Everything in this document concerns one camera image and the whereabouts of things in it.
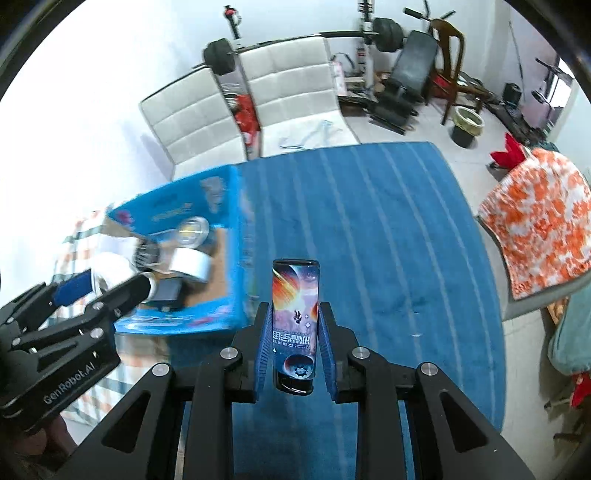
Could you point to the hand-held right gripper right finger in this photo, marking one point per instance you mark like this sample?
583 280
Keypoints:
327 355

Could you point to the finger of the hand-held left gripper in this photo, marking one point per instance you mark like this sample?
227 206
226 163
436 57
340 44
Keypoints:
124 293
74 286

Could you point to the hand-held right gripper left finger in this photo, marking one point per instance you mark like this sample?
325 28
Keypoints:
264 350

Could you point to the dark charger adapter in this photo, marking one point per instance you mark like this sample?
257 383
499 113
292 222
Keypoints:
168 295

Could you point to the white round jar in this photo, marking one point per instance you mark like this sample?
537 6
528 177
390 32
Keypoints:
189 265

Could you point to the silver tin can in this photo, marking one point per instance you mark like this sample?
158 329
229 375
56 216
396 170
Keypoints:
193 230

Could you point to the blue cardboard box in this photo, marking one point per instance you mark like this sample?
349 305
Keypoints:
184 203

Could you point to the blue striped cloth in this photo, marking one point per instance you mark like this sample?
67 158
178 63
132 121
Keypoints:
369 230

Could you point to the white quilted chair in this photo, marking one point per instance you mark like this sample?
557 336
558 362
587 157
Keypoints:
286 87
194 124

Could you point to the red plastic bag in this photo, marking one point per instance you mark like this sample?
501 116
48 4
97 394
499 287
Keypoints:
244 115

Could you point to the teal cloth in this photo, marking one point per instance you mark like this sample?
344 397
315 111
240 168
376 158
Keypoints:
572 332

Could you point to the orange floral cloth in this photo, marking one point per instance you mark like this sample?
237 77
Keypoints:
540 221

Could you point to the black barbell with plates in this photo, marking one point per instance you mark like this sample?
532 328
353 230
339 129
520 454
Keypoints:
220 56

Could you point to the red fabric item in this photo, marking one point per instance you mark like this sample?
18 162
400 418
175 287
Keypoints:
581 390

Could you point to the dark trash bin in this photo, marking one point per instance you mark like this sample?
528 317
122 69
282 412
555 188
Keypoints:
466 127

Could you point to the red cloth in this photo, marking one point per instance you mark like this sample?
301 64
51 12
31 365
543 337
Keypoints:
508 154

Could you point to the white barbell rack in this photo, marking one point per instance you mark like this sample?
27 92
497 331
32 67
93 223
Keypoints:
365 55

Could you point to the black floor exercise machine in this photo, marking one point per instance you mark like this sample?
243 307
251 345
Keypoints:
517 120

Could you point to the black weight bench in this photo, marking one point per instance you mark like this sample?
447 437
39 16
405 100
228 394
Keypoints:
415 64

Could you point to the small black speaker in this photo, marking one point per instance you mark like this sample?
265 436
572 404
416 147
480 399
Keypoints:
511 92

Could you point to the exercise bike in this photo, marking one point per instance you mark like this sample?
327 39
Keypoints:
547 99

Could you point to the brown wooden chair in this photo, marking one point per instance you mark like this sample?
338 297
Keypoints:
455 39

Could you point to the thin black pole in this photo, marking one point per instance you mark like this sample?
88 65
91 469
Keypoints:
516 50

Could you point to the window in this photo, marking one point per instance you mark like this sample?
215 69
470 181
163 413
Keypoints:
563 83

